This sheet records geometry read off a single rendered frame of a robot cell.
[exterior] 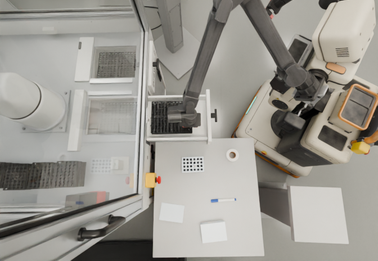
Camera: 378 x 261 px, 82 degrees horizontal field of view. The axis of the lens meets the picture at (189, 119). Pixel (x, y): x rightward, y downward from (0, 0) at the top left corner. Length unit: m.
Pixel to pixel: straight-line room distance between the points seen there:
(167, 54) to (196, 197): 1.54
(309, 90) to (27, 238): 0.94
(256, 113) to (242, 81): 0.51
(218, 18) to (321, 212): 1.14
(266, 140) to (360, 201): 1.03
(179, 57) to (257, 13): 1.59
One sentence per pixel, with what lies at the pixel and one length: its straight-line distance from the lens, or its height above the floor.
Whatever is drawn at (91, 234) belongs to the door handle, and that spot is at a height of 1.54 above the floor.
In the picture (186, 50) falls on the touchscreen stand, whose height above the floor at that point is 0.04.
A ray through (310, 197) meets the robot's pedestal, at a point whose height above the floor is 0.76.
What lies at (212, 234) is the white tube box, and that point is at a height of 0.81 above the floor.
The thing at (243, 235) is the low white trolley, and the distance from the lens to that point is 1.33.
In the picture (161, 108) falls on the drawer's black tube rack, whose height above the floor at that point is 0.90.
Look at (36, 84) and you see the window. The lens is 0.44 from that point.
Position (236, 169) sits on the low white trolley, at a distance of 1.29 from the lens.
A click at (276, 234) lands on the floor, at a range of 2.20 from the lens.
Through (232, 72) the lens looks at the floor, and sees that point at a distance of 2.31.
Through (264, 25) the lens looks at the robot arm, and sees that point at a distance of 0.83.
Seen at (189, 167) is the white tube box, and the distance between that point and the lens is 1.23.
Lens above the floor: 2.03
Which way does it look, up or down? 75 degrees down
